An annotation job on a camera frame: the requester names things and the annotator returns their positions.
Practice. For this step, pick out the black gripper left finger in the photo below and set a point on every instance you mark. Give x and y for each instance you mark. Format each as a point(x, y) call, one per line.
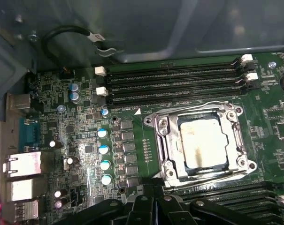
point(144, 211)

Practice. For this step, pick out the green motherboard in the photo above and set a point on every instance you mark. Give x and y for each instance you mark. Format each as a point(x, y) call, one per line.
point(261, 140)

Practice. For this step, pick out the metal locking lever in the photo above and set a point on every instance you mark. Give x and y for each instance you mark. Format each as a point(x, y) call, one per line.
point(191, 107)
point(228, 173)

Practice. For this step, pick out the silver green CPU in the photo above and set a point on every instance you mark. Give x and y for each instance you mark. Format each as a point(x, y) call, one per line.
point(202, 145)

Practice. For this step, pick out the CPU socket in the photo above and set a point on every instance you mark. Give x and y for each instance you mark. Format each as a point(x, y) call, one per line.
point(149, 121)

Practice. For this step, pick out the blue-topped capacitor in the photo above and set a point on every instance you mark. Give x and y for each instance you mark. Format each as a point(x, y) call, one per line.
point(106, 180)
point(102, 133)
point(105, 165)
point(103, 149)

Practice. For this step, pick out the blue serial port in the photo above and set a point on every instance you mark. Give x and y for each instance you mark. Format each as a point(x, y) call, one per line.
point(29, 133)

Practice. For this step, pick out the RAM slot with white clips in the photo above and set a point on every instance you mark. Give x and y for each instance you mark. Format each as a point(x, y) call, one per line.
point(174, 86)
point(268, 206)
point(226, 194)
point(174, 66)

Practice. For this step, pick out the silver rear port block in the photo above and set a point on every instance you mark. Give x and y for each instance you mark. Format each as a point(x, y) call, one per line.
point(22, 189)
point(22, 211)
point(24, 164)

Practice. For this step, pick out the metal socket cover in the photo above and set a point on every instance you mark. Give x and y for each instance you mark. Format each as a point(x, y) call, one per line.
point(171, 127)

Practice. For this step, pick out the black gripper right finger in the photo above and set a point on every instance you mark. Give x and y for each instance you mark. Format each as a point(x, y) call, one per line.
point(170, 211)

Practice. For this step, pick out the open black PC case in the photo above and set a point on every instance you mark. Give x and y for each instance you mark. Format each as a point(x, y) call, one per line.
point(155, 28)

